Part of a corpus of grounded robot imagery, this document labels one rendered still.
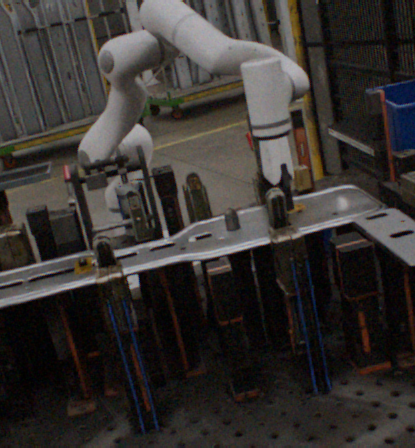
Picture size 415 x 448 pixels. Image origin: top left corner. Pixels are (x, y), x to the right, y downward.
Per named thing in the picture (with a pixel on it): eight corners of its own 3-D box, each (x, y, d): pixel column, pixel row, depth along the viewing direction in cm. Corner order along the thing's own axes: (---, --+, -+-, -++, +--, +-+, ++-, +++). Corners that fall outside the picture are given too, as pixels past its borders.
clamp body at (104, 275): (128, 442, 136) (84, 286, 125) (125, 409, 148) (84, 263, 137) (173, 430, 137) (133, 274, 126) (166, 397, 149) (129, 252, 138)
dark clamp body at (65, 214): (81, 366, 170) (38, 224, 158) (81, 342, 182) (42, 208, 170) (123, 355, 171) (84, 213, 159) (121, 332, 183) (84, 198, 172)
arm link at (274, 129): (247, 121, 151) (249, 134, 152) (256, 127, 143) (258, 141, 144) (283, 113, 152) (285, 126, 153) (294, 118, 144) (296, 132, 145)
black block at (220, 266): (232, 410, 139) (203, 281, 130) (223, 383, 150) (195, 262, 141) (270, 400, 140) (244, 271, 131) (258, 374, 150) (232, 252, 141)
